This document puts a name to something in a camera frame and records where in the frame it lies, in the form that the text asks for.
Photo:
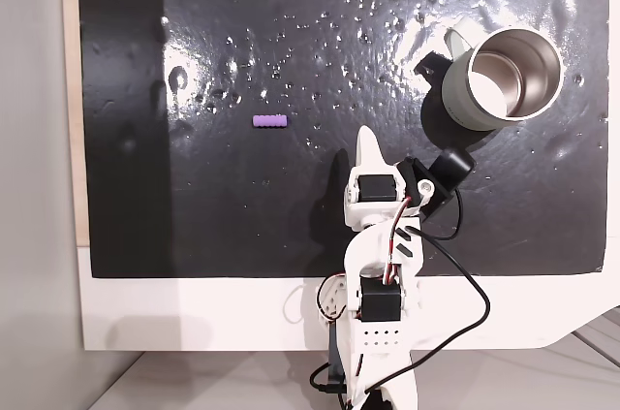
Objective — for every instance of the purple pen grip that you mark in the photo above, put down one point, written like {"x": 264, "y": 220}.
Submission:
{"x": 269, "y": 121}

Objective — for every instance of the black mat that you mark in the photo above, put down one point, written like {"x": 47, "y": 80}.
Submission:
{"x": 290, "y": 211}

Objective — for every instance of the pale green steel mug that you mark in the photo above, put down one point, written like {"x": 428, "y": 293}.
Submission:
{"x": 460, "y": 90}

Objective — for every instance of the black camera box with mount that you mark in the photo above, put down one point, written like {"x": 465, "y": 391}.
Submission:
{"x": 450, "y": 167}

